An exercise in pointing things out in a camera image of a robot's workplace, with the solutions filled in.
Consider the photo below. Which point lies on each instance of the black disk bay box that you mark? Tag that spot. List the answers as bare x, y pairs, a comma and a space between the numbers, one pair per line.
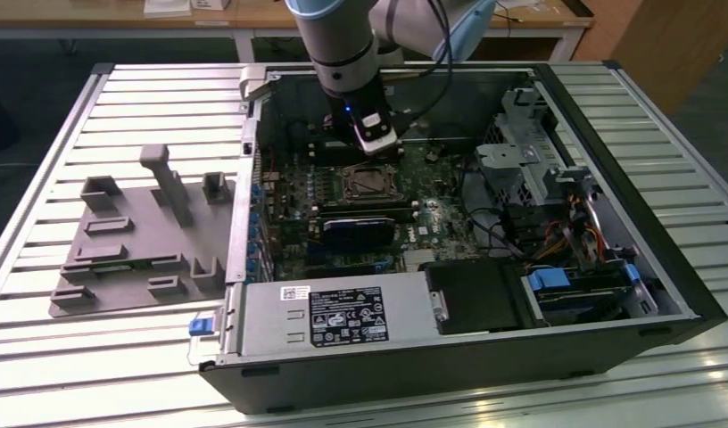
477, 294

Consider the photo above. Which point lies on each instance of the grey parts rack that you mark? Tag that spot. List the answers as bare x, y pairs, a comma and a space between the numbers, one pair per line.
131, 249

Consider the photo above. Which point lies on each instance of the hard disk in blue carrier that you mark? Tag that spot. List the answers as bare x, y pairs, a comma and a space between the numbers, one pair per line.
542, 278

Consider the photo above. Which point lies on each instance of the RAM slot with white latch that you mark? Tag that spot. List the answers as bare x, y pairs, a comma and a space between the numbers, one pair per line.
340, 155
364, 215
340, 144
364, 207

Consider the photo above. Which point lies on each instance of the wooden cabinet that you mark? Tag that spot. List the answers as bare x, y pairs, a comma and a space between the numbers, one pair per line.
685, 44

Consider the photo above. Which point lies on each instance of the black open PC case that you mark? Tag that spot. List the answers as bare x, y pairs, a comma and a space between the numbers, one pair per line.
400, 383

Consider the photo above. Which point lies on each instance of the black expansion slot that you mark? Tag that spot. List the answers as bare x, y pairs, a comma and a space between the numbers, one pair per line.
340, 273

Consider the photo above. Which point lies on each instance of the blue case latch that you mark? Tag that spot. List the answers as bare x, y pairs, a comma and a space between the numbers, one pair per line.
199, 326

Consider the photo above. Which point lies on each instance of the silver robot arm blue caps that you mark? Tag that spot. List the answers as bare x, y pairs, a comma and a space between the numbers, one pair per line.
340, 44

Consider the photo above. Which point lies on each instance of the wooden desk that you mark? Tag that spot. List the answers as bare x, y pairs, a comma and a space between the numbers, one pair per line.
71, 18

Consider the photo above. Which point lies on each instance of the green motherboard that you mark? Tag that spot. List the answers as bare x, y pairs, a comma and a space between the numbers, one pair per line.
340, 255

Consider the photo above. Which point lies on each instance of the black graphics card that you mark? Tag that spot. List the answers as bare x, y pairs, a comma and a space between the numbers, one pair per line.
357, 232

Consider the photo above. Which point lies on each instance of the white cardboard box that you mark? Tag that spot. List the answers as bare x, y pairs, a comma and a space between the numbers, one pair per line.
167, 8

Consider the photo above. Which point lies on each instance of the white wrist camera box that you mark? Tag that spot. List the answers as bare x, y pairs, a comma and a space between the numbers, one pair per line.
378, 138

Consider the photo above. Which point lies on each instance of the silver finned heatsink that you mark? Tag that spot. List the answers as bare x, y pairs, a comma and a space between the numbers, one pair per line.
418, 260

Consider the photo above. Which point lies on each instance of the metal drive cage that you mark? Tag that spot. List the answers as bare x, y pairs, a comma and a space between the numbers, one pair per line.
506, 156

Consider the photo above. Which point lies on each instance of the silver power supply box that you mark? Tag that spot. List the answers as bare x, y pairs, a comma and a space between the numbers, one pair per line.
267, 321

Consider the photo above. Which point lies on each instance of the small white box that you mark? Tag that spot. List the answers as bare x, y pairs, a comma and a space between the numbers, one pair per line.
211, 4

